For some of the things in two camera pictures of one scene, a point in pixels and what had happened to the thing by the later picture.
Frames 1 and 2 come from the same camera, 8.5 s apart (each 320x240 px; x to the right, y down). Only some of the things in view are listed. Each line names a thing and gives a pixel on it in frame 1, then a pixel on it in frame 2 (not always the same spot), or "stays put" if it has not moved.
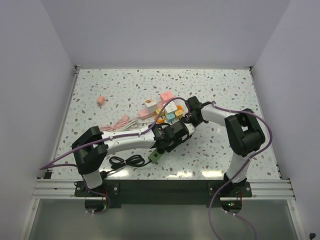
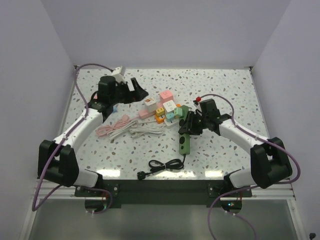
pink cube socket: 165,96 stays put
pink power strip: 144,114 stays put
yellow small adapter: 158,110 stays put
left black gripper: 169,148 to 136,95
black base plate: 164,193 stays put
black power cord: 134,160 to 175,164
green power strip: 154,156 to 184,140
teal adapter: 170,117 stays put
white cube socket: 170,107 stays put
